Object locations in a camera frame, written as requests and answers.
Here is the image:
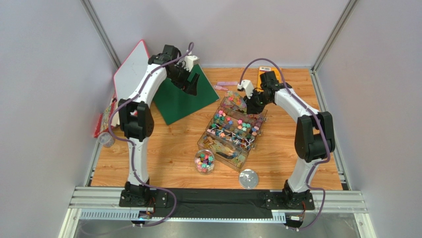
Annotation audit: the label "clear plastic jar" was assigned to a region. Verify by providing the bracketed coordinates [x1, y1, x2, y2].
[194, 149, 215, 175]

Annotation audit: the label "green cutting mat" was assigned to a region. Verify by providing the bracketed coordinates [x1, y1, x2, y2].
[153, 64, 220, 125]

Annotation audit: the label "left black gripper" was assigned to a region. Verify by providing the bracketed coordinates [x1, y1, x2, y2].
[168, 62, 200, 96]

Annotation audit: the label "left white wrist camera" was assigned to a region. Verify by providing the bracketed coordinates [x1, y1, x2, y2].
[183, 55, 200, 72]

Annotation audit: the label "white board pink frame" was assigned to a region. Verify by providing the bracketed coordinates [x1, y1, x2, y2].
[113, 39, 150, 101]

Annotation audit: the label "aluminium front rail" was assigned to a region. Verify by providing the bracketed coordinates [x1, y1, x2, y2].
[59, 187, 375, 238]

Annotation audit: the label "orange yellow book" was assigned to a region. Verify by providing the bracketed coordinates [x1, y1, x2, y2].
[257, 66, 283, 91]

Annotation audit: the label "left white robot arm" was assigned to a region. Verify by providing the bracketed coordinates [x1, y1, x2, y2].
[116, 42, 200, 203]

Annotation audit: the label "small clear plastic cup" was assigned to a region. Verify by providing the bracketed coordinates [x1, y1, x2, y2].
[98, 132, 115, 148]

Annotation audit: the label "clear compartment candy box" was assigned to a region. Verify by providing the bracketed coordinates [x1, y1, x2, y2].
[198, 96, 267, 172]

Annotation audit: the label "silver metal scoop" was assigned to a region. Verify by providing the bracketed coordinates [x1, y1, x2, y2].
[224, 91, 247, 113]

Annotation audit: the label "silver round jar lid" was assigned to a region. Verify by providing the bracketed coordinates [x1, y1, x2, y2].
[238, 169, 259, 189]

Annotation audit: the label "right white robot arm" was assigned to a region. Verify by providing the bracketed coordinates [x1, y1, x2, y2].
[237, 71, 335, 198]

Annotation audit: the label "black base mat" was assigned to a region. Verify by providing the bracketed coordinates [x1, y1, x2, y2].
[118, 188, 315, 219]

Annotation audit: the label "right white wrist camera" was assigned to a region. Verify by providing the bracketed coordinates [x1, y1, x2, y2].
[237, 80, 254, 99]

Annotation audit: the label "pink highlighter pen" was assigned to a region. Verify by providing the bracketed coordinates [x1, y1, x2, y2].
[217, 81, 238, 86]

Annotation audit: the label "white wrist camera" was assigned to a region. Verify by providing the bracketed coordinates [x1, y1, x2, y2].
[237, 80, 254, 99]
[183, 55, 200, 72]

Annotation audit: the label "stack of books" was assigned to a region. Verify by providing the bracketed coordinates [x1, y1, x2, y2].
[94, 96, 119, 138]

